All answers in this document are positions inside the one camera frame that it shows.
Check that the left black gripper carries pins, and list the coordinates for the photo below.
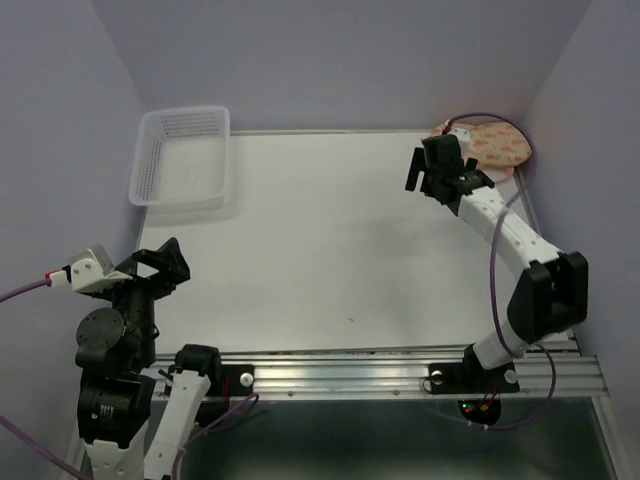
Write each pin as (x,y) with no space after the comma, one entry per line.
(174,266)

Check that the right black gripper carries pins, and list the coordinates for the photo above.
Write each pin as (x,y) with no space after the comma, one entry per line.
(418,164)

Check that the floral mesh laundry bag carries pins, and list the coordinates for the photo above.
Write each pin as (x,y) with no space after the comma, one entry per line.
(498,147)

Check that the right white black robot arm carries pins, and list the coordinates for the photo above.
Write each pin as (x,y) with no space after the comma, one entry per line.
(551,291)

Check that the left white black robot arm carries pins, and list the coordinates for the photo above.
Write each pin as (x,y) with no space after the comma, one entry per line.
(115,345)

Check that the white perforated plastic basket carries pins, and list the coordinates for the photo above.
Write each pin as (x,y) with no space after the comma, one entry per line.
(181,160)

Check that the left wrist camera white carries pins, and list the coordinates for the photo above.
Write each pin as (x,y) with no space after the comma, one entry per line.
(87,272)

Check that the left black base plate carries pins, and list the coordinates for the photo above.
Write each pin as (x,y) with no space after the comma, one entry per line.
(235,377)

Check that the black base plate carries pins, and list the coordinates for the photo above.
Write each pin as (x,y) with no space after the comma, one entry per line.
(455,378)
(235,377)

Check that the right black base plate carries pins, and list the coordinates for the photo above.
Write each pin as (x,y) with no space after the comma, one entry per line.
(455,378)

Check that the aluminium mounting rail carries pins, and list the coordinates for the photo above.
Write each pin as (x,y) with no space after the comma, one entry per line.
(397,375)

